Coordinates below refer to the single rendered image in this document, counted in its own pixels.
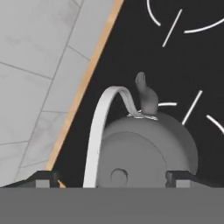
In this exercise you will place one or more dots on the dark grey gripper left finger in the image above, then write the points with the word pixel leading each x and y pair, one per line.
pixel 43 178

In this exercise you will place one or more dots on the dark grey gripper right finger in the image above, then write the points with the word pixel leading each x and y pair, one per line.
pixel 180 178

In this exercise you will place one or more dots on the black glass hob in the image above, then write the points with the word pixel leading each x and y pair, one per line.
pixel 163 67

